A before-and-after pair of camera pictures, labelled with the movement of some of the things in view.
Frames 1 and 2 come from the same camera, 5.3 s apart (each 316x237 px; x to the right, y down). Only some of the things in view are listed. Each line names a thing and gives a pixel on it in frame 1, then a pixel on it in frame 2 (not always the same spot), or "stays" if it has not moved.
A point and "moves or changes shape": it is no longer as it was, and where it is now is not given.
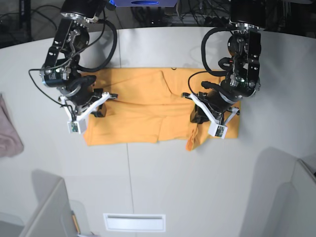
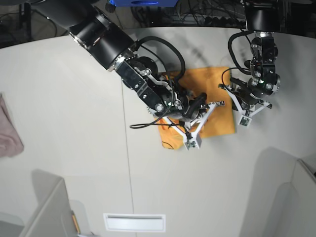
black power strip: x=215 y=21 stays
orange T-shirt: x=150 y=107 moves or changes shape
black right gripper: x=217 y=103 -> x=251 y=92
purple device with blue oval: x=144 y=3 stays
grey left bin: x=52 y=216 stays
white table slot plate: x=135 y=222 stays
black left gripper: x=80 y=91 -> x=193 y=107
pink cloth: x=11 y=144 stays
